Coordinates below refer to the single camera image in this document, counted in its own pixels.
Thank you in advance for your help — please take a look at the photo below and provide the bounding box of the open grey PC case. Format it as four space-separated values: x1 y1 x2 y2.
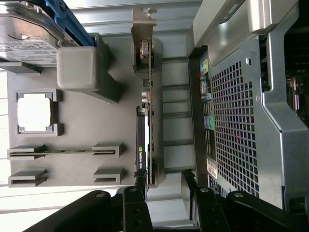
185 0 309 216

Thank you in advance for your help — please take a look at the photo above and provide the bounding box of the blue plastic disk caddy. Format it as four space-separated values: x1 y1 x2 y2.
44 0 95 48

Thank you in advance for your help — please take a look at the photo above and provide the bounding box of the silver hard disk drive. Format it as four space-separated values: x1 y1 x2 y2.
0 0 61 67

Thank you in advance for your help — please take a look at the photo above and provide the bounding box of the green RAM stick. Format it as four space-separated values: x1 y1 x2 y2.
9 148 116 155

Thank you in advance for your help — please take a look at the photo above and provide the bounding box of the silver CPU chip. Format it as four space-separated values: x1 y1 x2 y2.
16 93 53 133

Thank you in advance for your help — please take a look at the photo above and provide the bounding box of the grey plastic parts rack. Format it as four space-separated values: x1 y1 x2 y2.
6 32 166 189

